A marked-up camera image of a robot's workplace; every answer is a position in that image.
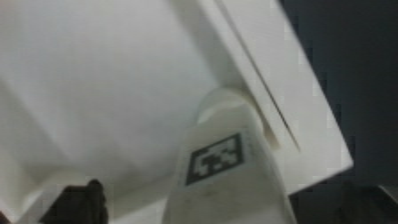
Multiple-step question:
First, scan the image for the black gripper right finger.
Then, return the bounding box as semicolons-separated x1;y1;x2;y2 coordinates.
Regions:
333;182;398;224

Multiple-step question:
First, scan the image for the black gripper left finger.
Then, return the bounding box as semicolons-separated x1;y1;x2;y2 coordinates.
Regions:
40;179;109;224

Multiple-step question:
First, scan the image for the white table leg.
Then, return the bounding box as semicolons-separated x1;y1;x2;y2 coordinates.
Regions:
162;88;297;224

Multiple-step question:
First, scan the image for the white square tabletop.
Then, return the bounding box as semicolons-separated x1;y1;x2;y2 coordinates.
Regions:
0;0;354;224

